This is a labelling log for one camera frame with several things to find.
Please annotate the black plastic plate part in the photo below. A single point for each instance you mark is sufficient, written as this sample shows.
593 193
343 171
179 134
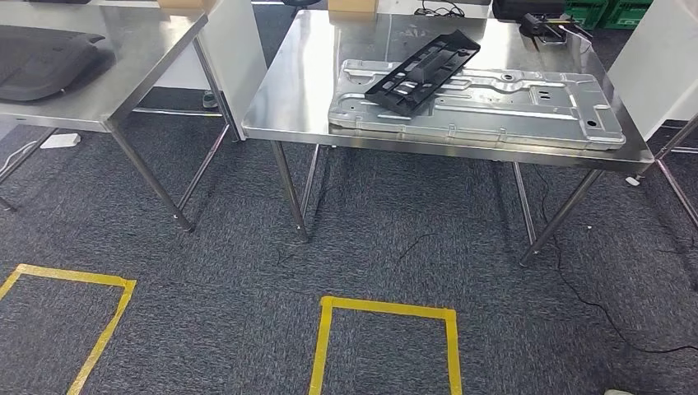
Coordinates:
382 94

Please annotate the stainless steel workbench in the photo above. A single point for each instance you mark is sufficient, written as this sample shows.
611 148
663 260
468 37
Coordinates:
305 82

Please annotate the yellow floor tape square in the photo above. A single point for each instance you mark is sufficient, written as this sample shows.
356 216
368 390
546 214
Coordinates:
324 349
103 332

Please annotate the white box table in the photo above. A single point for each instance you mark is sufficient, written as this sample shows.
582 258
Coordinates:
649 71
234 54

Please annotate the pressed sheet metal panel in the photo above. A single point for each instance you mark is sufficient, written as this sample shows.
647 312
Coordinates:
518 111

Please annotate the brown cardboard box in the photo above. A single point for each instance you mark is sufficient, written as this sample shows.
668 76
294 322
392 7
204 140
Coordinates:
180 4
351 5

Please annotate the black remote controller with antennas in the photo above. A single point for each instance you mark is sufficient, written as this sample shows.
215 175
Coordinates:
537 24

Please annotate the white floor power adapter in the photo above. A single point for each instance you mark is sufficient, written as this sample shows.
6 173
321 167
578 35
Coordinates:
60 140

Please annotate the green plastic crate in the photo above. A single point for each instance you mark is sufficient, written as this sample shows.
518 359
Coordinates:
627 15
586 13

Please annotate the black moulded trim panel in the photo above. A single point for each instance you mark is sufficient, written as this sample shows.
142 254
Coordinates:
43 65

